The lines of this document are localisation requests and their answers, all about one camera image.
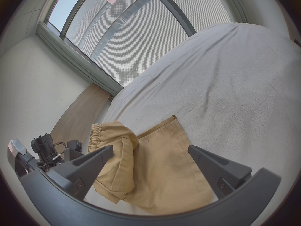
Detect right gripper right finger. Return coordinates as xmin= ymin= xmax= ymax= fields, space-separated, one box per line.
xmin=188 ymin=145 xmax=252 ymax=199

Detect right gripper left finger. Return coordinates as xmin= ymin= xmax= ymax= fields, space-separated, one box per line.
xmin=48 ymin=145 xmax=114 ymax=201

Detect tan shorts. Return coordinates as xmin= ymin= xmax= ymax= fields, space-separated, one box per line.
xmin=87 ymin=115 xmax=213 ymax=215

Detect bed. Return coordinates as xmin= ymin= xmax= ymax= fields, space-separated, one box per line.
xmin=50 ymin=22 xmax=301 ymax=217

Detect grey-green curtain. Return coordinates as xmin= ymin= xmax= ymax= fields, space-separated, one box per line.
xmin=217 ymin=0 xmax=250 ymax=23
xmin=35 ymin=21 xmax=124 ymax=96

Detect window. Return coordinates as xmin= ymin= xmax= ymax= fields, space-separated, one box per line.
xmin=48 ymin=0 xmax=232 ymax=89

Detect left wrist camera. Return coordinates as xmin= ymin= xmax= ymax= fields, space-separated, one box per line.
xmin=67 ymin=139 xmax=83 ymax=153

